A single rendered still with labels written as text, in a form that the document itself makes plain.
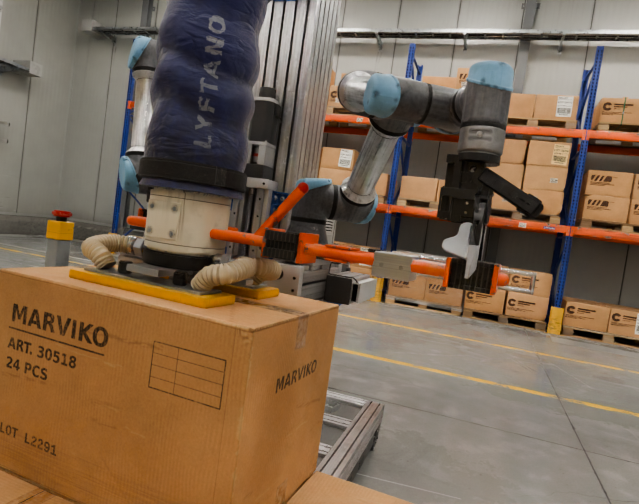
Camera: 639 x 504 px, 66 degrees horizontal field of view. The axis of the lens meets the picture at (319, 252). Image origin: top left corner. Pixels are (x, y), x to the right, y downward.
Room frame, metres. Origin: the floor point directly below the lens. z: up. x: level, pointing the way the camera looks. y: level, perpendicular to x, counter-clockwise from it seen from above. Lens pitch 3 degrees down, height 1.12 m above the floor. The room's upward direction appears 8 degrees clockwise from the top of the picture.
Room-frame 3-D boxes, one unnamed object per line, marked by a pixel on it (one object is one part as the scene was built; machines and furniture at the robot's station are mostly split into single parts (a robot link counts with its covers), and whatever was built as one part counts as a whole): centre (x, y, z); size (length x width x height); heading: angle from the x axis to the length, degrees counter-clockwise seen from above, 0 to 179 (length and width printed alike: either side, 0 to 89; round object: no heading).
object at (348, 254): (1.11, 0.06, 1.07); 0.93 x 0.30 x 0.04; 68
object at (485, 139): (0.86, -0.25, 1.30); 0.08 x 0.08 x 0.05
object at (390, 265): (0.90, -0.14, 1.07); 0.07 x 0.07 x 0.04; 68
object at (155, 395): (1.07, 0.29, 0.74); 0.60 x 0.40 x 0.40; 68
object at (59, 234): (1.89, 0.99, 0.50); 0.07 x 0.07 x 1.00; 68
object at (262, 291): (1.16, 0.25, 0.97); 0.34 x 0.10 x 0.05; 68
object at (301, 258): (0.98, 0.06, 1.07); 0.10 x 0.08 x 0.06; 158
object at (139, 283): (0.99, 0.33, 0.97); 0.34 x 0.10 x 0.05; 68
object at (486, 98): (0.86, -0.25, 1.37); 0.09 x 0.08 x 0.11; 12
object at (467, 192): (0.86, -0.24, 1.21); 0.09 x 0.08 x 0.12; 68
